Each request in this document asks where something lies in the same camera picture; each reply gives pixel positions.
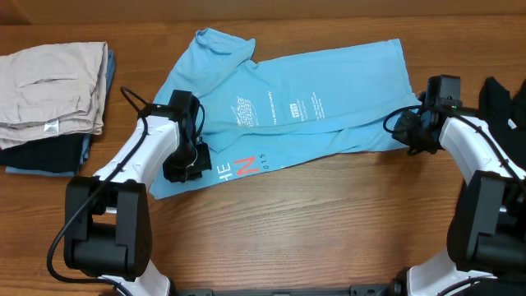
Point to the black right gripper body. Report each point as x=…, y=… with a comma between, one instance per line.
x=407, y=131

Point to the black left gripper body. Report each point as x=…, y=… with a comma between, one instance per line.
x=187, y=162

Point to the light blue printed t-shirt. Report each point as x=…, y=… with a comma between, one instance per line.
x=259, y=117

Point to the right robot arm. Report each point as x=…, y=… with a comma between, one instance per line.
x=485, y=245

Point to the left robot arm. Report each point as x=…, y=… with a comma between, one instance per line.
x=107, y=232

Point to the pile of black clothes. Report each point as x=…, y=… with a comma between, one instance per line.
x=505, y=116

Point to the folded blue garment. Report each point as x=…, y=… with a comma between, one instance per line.
x=86, y=143

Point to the folded dark navy garment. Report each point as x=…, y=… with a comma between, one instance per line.
x=54, y=154

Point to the folded beige trousers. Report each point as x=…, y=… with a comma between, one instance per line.
x=52, y=90

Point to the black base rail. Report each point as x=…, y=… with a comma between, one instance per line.
x=283, y=291

